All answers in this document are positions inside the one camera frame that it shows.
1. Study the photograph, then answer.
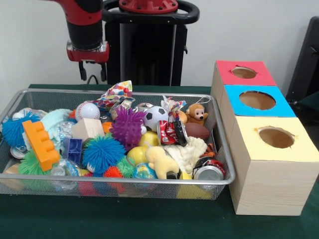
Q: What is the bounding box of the black power cable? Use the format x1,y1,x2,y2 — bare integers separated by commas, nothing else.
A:
86,74,100,85

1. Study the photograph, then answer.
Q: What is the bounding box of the orange toy brick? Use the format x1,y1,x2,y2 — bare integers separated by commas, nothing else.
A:
21,120,61,172

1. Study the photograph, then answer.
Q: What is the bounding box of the crushed red soda can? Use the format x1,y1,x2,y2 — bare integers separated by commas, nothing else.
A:
156,119,189,147

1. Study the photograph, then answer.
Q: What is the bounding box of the silver wire mesh bin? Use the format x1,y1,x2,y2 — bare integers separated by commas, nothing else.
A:
0,89,236,200

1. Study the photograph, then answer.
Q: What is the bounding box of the light teal cloth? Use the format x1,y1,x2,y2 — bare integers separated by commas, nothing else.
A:
41,109,73,150

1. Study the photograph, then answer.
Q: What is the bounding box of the brown monkey plush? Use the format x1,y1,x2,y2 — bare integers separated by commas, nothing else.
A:
185,103,209,126

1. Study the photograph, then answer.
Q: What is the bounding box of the small soccer ball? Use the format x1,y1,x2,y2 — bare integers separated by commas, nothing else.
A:
143,106,169,132

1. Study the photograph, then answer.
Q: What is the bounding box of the plain wooden block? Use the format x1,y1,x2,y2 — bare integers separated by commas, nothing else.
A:
71,118,105,140

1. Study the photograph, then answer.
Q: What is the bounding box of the wooden box with three holes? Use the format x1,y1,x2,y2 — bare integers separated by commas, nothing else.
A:
210,60,319,216

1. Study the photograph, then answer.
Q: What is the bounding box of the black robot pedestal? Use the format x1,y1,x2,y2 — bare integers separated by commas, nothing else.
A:
101,0,200,87

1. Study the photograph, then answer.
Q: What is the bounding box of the dark green tablecloth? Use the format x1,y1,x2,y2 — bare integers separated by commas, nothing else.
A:
299,91,319,107
0,84,319,239

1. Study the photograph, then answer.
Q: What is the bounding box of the blue toy brick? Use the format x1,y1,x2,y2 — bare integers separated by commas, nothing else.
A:
62,137,83,165

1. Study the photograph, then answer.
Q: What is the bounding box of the purple spiky ball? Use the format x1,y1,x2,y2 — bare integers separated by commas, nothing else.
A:
110,106,148,151

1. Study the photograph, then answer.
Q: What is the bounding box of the white baseball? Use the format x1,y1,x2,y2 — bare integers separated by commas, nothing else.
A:
75,101,101,122

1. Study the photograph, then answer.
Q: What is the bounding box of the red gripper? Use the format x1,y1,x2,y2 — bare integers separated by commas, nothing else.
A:
66,41,110,82

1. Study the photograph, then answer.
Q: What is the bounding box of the blue stringy rubber ball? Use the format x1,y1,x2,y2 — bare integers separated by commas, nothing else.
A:
82,134,127,175

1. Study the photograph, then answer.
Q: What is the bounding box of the yellow plush animal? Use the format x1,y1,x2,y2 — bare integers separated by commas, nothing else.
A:
145,146,180,180

